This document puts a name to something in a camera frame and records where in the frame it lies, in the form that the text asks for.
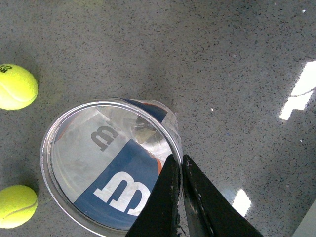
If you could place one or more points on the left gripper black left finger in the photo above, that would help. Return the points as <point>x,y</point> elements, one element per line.
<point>159,217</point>

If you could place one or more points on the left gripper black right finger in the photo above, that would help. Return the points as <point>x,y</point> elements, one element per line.
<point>208,213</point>

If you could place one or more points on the clear plastic tennis ball can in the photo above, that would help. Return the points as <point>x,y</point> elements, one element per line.
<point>100,160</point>

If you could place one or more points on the yellow tennis ball far left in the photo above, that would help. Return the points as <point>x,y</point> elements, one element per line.
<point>18,204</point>

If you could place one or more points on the yellow tennis ball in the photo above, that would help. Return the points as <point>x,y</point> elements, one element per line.
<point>18,204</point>
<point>18,87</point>

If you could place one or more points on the yellow tennis ball far centre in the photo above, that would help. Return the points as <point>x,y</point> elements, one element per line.
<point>18,87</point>

